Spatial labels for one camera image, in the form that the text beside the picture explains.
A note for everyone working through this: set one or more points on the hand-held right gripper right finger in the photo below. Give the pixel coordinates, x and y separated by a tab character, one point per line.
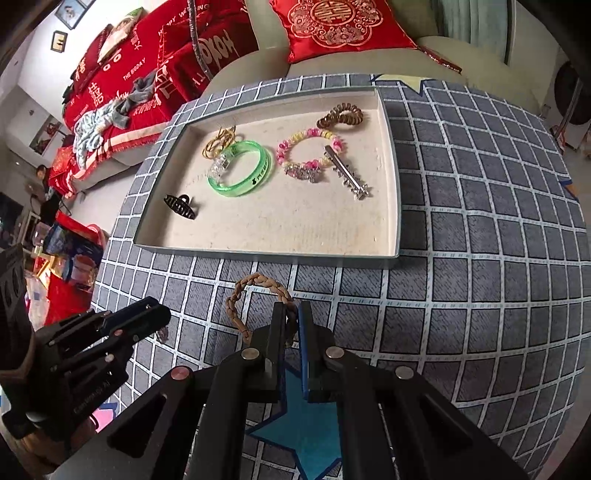
303	353

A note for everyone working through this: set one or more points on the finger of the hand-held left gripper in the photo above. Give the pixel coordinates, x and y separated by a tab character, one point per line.
106	360
138	318

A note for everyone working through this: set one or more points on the grey garment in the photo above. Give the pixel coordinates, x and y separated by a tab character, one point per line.
136	94

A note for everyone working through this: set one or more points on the silver metal hair clip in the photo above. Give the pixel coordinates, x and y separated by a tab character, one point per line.
346	173

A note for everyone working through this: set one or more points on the beige sofa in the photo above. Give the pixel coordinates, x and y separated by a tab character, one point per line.
272	60

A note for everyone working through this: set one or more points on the blue star sticker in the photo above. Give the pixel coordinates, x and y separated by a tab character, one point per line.
304	429

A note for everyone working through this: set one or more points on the green translucent bangle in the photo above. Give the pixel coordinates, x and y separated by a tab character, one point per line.
258	182

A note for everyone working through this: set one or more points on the pale blue curtain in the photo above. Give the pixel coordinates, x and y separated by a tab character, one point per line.
475	27

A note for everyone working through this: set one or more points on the grey white grid tablecloth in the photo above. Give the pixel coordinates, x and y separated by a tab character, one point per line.
461	230

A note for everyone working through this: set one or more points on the dark framed wall picture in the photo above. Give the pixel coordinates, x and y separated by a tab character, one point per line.
59	41

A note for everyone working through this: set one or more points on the red embroidered cushion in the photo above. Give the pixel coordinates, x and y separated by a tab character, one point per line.
346	27

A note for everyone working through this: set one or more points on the beige shallow tray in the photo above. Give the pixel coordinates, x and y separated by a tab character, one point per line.
277	230

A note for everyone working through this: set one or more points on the black claw hair clip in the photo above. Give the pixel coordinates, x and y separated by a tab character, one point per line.
181	207

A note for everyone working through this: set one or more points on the yellow star sticker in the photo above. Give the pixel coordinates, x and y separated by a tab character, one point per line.
406	82

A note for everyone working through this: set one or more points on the red gift boxes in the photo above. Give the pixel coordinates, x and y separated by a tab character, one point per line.
64	295

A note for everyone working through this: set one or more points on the silver rhinestone hair clip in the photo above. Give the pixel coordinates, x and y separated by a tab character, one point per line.
302	174

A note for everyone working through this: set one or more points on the red printed blanket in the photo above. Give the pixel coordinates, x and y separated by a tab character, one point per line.
138	60

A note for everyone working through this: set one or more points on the pale patterned cloth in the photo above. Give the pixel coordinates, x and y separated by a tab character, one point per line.
90	134

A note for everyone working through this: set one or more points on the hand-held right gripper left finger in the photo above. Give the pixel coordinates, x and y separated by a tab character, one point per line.
279	353

